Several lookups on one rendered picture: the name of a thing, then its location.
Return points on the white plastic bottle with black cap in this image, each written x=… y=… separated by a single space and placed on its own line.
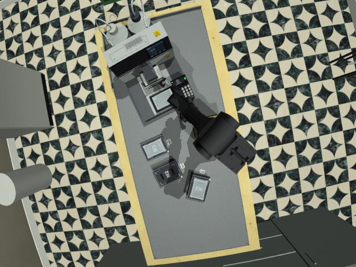
x=136 y=23

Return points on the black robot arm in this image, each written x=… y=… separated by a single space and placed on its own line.
x=217 y=136

